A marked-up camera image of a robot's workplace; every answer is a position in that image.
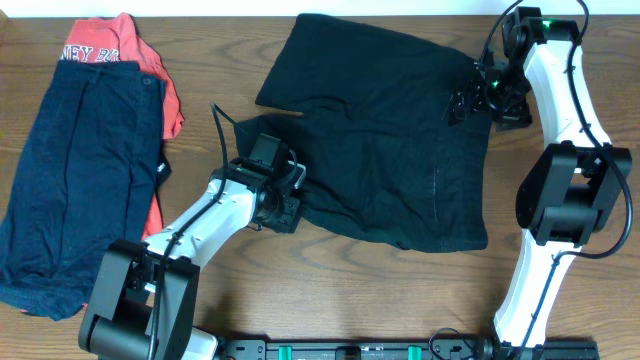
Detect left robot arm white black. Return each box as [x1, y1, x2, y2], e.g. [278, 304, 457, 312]
[78, 134, 306, 360]

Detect red printed t-shirt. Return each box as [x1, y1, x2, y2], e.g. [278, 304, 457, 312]
[55, 13, 184, 241]

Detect black shorts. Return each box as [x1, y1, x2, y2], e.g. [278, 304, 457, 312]
[235, 14, 492, 253]

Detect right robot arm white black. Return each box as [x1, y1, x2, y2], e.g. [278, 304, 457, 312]
[433, 1, 632, 359]

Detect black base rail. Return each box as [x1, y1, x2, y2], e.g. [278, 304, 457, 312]
[214, 336, 600, 360]

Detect navy blue shorts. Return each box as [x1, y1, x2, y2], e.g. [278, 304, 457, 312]
[1, 60, 165, 321]

